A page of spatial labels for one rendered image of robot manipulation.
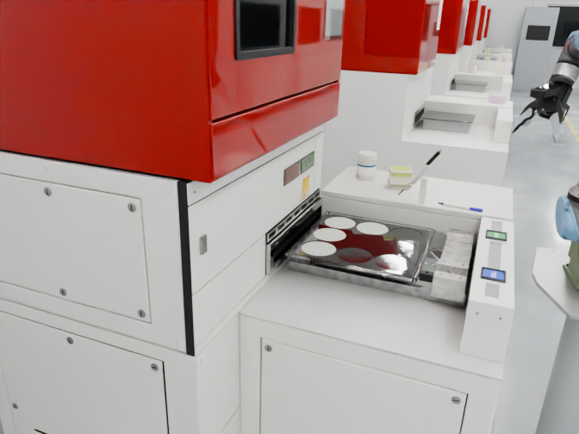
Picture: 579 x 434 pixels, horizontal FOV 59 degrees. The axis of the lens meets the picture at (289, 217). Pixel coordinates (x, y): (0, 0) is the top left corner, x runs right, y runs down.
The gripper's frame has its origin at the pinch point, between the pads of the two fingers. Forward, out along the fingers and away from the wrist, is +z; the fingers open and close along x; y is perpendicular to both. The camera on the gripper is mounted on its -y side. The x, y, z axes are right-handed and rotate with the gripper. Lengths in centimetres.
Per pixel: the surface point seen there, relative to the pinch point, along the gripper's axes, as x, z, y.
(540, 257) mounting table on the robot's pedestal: -12.8, 34.2, 13.5
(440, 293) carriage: -16, 53, -37
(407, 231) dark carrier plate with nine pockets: 12, 43, -23
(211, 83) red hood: -5, 30, -112
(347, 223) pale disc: 27, 48, -34
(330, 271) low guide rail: 11, 62, -48
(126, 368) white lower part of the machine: 15, 98, -96
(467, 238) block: -1.2, 37.5, -11.3
